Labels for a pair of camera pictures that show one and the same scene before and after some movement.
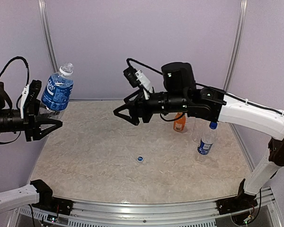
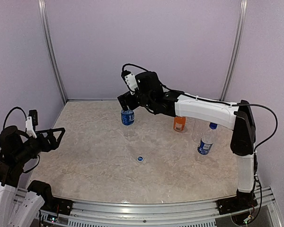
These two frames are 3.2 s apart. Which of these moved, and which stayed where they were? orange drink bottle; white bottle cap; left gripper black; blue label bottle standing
Moved: left gripper black
Stayed: orange drink bottle; blue label bottle standing; white bottle cap
